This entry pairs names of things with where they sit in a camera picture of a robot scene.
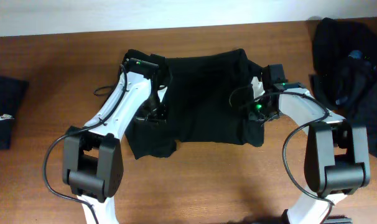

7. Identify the black t-shirt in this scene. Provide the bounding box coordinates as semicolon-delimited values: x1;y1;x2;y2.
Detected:
124;49;264;159

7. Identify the folded black Nike garment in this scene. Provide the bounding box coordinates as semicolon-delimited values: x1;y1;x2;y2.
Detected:
0;76;29;150

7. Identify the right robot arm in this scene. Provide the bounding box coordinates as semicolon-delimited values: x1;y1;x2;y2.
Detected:
246;64;371;224

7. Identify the black clothes pile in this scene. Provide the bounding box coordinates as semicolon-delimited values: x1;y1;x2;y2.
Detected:
310;17;377;157

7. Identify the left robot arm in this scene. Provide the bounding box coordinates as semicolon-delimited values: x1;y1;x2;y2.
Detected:
62;55;172;223

